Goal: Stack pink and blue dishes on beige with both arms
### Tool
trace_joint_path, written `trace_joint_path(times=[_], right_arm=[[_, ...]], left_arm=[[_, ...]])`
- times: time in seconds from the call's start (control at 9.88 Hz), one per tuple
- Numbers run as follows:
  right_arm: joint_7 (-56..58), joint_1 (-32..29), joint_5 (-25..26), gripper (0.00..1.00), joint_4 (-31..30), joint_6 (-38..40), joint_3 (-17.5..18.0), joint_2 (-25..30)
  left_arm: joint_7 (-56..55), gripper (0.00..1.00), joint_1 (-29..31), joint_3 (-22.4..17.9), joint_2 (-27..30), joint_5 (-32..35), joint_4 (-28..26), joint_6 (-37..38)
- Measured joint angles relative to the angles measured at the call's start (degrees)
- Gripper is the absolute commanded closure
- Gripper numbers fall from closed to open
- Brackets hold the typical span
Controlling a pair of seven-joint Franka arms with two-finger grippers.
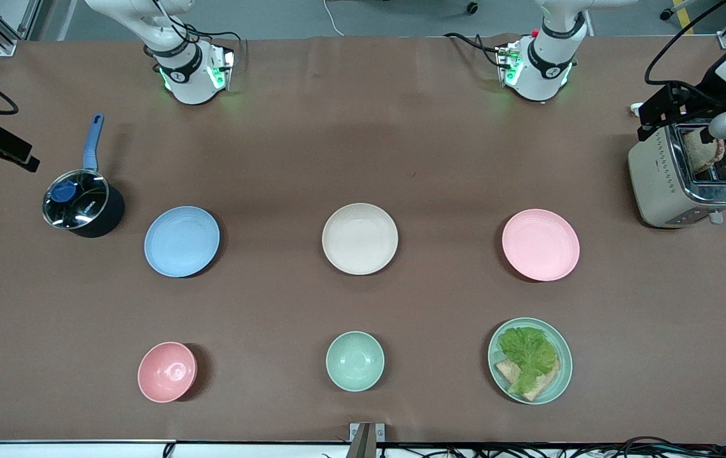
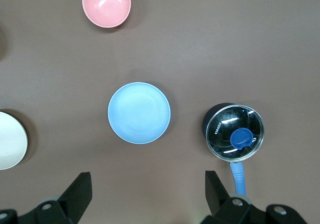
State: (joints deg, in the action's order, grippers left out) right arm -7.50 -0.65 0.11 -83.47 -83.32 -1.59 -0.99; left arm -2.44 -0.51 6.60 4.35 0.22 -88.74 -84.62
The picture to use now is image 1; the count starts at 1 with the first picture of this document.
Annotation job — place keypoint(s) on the beige and chrome toaster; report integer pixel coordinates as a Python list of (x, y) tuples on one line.
[(655, 184)]

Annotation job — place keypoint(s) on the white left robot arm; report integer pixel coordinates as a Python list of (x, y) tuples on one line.
[(547, 63)]

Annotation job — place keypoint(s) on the pink bowl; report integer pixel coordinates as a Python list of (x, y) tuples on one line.
[(167, 372)]

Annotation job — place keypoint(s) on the pink plate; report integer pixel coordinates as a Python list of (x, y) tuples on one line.
[(541, 245)]

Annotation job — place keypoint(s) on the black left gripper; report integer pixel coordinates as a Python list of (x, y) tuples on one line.
[(698, 100)]

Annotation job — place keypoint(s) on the green plate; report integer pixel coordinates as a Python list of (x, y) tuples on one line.
[(563, 375)]

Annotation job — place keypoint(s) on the brown table cover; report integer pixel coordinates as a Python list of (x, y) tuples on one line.
[(362, 140)]

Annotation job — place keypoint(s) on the grey metal bracket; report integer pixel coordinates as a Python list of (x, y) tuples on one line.
[(366, 439)]

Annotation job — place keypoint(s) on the beige plate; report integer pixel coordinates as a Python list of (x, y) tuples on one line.
[(360, 238)]

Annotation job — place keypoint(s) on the black chair caster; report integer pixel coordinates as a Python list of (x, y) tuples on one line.
[(665, 14), (472, 7)]

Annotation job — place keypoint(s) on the brown bread slice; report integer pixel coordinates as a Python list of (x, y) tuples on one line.
[(541, 388)]

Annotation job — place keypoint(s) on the green lettuce leaf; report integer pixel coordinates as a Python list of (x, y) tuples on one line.
[(528, 353)]

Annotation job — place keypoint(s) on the brown toast slice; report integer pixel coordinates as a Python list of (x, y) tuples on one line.
[(697, 152)]

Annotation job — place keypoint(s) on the green bowl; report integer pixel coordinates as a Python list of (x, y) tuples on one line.
[(355, 361)]

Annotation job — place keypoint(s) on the glass lid with blue knob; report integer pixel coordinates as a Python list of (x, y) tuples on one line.
[(83, 207)]

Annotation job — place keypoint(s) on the white toaster power plug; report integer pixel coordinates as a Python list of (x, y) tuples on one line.
[(636, 109)]

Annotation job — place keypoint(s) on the light blue plate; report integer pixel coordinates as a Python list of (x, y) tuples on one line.
[(181, 242)]

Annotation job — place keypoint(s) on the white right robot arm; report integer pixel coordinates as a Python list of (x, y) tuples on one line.
[(188, 83)]

